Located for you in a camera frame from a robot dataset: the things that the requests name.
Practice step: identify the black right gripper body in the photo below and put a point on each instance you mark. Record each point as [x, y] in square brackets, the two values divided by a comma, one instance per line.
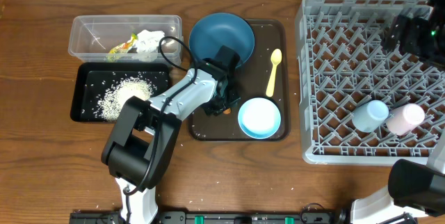
[423, 40]

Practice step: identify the pile of white rice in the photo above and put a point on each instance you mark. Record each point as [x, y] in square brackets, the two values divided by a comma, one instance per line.
[111, 104]

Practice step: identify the grey dishwasher rack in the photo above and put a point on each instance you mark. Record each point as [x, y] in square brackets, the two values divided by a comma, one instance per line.
[342, 66]

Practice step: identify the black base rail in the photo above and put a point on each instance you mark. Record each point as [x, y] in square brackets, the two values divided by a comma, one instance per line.
[311, 214]

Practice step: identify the pink plastic cup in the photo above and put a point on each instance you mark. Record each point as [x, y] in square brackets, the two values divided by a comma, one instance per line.
[405, 118]

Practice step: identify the yellow green snack wrapper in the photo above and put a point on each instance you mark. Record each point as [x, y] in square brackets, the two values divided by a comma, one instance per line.
[119, 51]

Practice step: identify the dark blue plate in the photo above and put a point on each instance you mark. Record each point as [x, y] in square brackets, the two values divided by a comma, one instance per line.
[219, 30]

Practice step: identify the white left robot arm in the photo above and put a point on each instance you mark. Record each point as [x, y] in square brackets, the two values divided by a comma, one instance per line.
[140, 147]

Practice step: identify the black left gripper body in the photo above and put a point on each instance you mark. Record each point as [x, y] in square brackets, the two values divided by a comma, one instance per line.
[230, 97]

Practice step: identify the clear plastic waste bin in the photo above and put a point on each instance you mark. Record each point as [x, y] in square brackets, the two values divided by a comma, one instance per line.
[93, 36]

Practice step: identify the black waste tray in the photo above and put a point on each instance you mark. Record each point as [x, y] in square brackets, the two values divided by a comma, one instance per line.
[93, 79]

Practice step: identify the yellow plastic spoon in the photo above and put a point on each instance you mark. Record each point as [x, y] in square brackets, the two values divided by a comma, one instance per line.
[276, 59]

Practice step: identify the light blue plastic cup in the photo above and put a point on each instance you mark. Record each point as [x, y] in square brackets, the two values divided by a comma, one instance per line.
[369, 116]

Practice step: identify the white tissue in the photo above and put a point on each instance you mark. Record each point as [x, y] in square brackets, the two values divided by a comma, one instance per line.
[147, 45]

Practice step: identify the dark brown serving tray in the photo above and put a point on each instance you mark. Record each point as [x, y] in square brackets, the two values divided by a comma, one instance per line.
[251, 81]

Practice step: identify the light blue bowl with rice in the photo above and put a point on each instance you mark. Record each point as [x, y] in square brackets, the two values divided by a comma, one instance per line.
[259, 118]

